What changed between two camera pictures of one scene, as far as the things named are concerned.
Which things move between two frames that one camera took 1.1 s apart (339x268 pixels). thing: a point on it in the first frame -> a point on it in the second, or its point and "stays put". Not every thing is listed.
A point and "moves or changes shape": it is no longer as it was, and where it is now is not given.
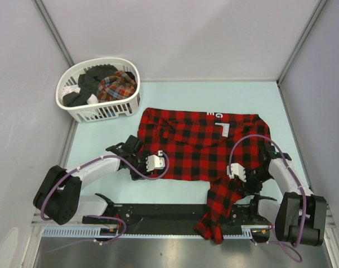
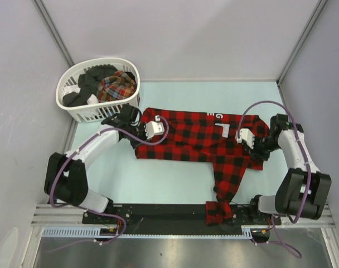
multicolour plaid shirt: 116,87 stays put
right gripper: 248,187 -> 255,153
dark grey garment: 88,82 stays put
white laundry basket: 97,88 stays put
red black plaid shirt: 189,146 moves or changes shape
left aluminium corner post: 53,29 stays put
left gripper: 143,171 -> 144,137
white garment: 92,98 stays put
